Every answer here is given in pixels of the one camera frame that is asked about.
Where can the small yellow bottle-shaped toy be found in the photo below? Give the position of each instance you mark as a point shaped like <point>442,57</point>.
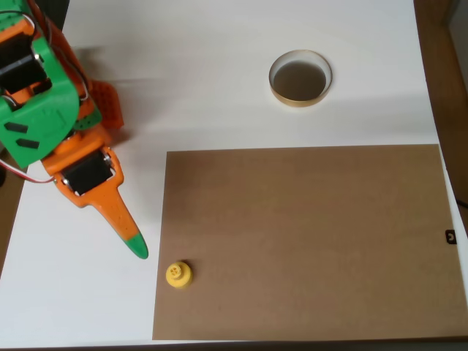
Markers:
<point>177,276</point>

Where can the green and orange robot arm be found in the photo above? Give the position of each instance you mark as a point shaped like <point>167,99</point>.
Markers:
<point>40,120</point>

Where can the orange robot base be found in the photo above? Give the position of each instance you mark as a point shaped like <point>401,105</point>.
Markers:
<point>108,102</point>

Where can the round gold-rimmed bowl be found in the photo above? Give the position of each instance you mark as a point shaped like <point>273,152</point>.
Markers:
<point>300,82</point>

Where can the brown rectangular board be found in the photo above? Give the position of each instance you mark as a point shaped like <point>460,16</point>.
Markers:
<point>292,237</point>

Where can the small black tag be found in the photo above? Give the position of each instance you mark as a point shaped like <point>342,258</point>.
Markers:
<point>450,236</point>

